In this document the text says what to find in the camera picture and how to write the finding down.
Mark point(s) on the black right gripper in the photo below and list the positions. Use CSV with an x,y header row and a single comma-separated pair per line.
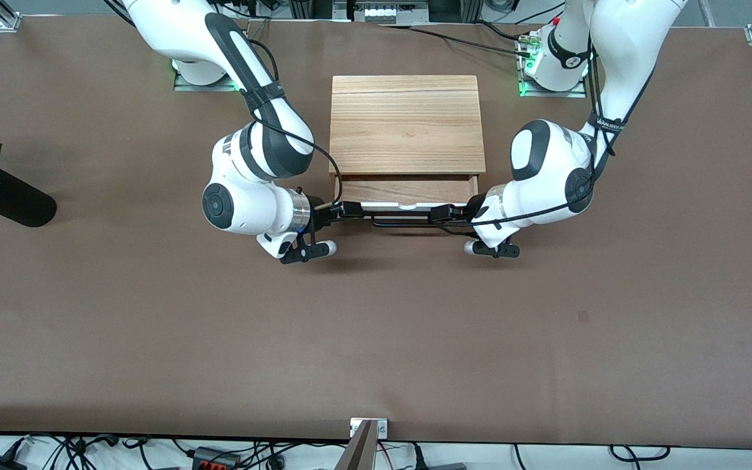
x,y
321,213

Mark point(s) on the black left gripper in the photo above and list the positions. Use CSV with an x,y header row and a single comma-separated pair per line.
x,y
469,210

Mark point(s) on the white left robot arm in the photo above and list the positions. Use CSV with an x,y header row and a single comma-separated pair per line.
x,y
546,156

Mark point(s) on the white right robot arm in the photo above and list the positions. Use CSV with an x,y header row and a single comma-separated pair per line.
x,y
245,209

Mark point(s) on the light wooden cabinet box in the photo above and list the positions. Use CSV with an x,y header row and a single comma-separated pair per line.
x,y
407,124

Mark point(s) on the small brown tape patch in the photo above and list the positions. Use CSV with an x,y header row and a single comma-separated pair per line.
x,y
583,316

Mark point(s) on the white power strip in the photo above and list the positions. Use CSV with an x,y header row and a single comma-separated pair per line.
x,y
382,11

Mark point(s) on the black box with red buttons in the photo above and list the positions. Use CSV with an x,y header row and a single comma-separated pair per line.
x,y
214,458

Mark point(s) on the black cylindrical vase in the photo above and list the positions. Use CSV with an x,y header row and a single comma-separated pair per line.
x,y
14,202

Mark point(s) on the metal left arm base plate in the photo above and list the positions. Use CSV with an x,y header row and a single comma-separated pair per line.
x,y
578,93

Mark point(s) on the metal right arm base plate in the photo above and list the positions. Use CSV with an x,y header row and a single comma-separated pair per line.
x,y
183,83

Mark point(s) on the silver metal clamp bracket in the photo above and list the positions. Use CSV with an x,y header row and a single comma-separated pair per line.
x,y
381,428

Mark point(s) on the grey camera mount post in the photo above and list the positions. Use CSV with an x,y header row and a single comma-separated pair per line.
x,y
358,452

